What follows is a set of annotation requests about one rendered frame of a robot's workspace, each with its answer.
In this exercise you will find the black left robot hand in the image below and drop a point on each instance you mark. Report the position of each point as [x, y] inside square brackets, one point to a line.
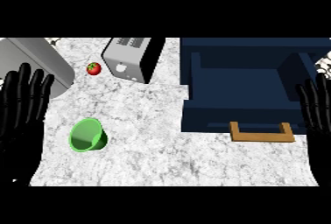
[21, 116]

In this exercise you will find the red tomato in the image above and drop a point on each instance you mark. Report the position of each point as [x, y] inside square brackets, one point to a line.
[94, 68]

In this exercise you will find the green cup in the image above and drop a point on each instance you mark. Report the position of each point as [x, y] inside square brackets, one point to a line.
[88, 134]

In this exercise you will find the grey toaster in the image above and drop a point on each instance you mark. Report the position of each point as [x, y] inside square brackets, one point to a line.
[133, 58]

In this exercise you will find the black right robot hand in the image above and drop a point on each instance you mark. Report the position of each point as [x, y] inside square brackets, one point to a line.
[320, 128]

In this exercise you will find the dark blue open drawer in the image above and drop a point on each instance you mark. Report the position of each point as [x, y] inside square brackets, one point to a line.
[246, 84]

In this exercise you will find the grey appliance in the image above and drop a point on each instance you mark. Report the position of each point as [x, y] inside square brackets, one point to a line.
[33, 59]

